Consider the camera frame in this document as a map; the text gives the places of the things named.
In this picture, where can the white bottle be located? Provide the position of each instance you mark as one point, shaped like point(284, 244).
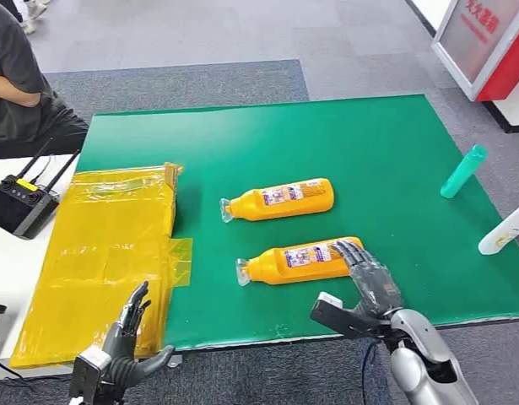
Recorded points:
point(504, 229)

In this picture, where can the green table mat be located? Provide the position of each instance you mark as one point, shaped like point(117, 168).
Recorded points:
point(369, 156)

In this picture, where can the black controller with antennas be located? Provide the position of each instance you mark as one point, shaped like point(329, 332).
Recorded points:
point(14, 207)

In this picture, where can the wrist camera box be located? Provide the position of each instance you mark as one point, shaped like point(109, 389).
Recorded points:
point(88, 372)
point(335, 318)

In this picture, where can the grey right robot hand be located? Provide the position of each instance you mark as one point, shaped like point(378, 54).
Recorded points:
point(375, 285)

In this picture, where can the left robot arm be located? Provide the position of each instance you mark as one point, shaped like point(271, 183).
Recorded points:
point(123, 375)

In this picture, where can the person's forearm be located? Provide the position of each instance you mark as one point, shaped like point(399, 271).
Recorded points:
point(14, 92)

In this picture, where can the person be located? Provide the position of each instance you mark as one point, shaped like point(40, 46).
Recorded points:
point(10, 50)
point(37, 8)

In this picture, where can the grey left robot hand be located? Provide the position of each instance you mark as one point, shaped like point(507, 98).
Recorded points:
point(122, 341)

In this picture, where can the orange bottle with clear cap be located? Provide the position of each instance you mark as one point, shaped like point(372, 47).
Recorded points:
point(280, 204)
point(292, 265)

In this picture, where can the red white display stand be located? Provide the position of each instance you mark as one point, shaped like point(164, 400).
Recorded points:
point(483, 39)

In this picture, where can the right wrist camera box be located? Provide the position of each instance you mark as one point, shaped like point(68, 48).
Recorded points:
point(335, 318)

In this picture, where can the teal bottle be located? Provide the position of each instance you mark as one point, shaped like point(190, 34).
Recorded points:
point(461, 173)

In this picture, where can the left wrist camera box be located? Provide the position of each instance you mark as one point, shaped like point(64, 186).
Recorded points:
point(88, 372)

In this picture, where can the yellow film wrapped box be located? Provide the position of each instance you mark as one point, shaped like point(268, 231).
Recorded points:
point(99, 251)

